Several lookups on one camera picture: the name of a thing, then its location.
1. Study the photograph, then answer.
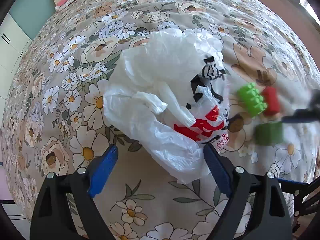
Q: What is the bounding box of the red toy brick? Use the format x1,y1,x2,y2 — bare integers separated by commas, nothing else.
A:
261,86,280,116

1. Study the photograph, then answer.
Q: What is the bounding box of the dark green toy block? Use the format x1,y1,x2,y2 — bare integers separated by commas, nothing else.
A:
254,122,283,146

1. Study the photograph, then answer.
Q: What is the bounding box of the light green toy brick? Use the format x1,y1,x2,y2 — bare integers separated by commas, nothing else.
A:
237,82,267,117

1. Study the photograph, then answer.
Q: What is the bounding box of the white plastic bag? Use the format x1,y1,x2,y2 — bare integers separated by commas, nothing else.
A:
103,28,229,184

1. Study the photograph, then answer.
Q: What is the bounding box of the floral bed quilt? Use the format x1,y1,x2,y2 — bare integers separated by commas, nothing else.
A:
1,0,319,239

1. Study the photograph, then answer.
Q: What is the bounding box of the white wardrobe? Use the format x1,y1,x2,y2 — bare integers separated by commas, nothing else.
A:
0,12,33,100

